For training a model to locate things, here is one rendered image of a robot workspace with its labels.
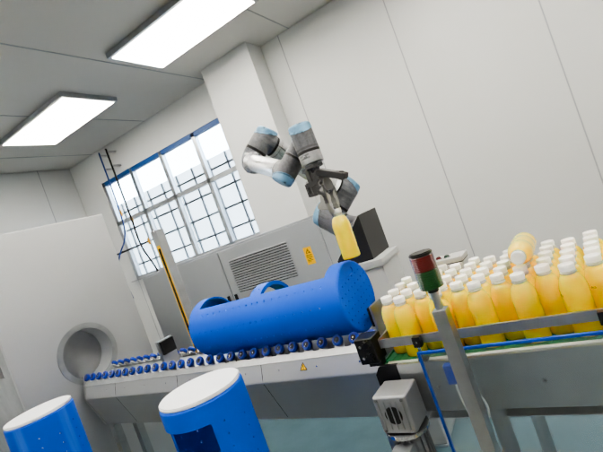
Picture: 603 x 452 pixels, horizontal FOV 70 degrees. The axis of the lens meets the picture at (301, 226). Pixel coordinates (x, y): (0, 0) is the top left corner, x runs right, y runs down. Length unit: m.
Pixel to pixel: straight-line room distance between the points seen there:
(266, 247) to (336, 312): 2.13
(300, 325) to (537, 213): 3.03
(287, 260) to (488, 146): 2.10
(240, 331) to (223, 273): 2.13
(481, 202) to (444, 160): 0.52
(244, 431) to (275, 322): 0.48
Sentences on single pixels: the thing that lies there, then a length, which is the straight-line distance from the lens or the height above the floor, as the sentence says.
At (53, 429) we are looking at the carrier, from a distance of 2.33.
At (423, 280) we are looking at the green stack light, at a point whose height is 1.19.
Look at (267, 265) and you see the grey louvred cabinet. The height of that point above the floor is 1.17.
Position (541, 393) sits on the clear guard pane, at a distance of 1.37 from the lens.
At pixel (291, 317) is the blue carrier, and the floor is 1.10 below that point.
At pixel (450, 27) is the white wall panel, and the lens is 4.46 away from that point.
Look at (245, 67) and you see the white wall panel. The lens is 4.89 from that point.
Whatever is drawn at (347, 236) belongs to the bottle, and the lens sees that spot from 1.63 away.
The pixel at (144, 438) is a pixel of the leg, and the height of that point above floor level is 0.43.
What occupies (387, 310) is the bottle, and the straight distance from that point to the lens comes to 1.52.
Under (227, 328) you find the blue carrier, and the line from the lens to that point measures 1.99.
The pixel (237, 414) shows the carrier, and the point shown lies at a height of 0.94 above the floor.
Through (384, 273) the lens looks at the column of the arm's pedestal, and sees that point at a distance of 2.40.
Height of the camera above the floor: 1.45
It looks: 1 degrees down
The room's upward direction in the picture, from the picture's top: 20 degrees counter-clockwise
